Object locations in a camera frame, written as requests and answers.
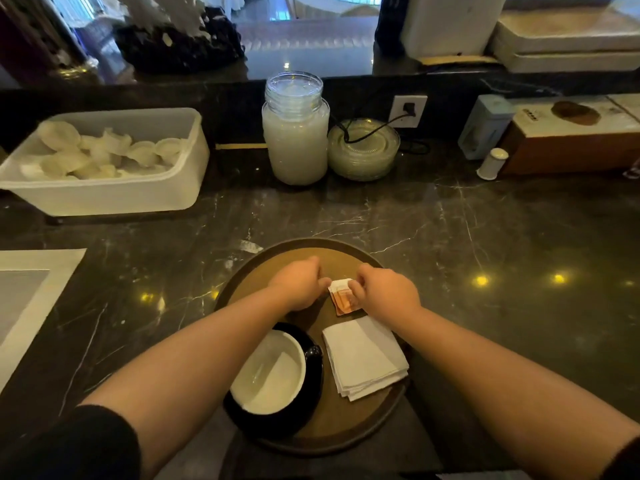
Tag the person's right hand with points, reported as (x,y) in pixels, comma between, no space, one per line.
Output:
(387,297)

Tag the person's left hand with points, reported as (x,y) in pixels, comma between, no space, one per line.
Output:
(300,284)

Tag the orange sachet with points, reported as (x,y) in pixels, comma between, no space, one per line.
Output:
(350,305)
(340,285)

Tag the white napkin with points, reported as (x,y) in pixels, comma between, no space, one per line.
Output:
(365,354)

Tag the black and white cup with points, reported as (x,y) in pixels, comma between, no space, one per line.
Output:
(270,374)

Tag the round brown tray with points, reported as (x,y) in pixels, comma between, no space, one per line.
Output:
(350,419)

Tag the black saucer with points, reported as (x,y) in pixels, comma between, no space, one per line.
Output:
(280,424)

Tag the person's right forearm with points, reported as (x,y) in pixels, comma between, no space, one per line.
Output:
(500,394)

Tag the person's left forearm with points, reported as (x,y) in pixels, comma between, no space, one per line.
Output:
(190,374)

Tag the person's black left sleeve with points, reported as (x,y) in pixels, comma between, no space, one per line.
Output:
(75,444)

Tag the person's black sleeve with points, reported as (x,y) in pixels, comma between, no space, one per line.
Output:
(75,444)
(625,462)

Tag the person's black right sleeve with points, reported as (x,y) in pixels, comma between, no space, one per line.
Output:
(625,462)

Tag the tall stack of glass plates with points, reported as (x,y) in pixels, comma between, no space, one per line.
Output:
(296,154)

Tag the short stack of glass plates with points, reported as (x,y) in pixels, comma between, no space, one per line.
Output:
(365,162)

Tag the small white shaker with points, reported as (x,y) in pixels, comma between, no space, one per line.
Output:
(492,164)

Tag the stack of small glass dishes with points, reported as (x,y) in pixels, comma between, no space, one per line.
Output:
(294,92)

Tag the pale rectangular tin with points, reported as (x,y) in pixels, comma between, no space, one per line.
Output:
(484,129)

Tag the translucent white plastic tub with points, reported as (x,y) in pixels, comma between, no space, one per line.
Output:
(115,194)

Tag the brown box with white lid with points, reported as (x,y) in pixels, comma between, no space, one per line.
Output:
(565,154)

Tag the thin wooden board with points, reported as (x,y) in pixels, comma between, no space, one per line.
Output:
(457,60)

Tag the black rock ornament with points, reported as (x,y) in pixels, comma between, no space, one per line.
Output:
(185,49)

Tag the grey woven placemat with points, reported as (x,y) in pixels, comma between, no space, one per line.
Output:
(25,304)

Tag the white appliance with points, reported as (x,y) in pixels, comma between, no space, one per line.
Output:
(450,24)

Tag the orange box with white lid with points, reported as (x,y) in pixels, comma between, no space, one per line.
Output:
(627,104)

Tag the white coral ornament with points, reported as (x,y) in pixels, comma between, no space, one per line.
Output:
(160,9)

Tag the white wall socket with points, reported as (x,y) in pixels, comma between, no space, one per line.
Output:
(398,117)

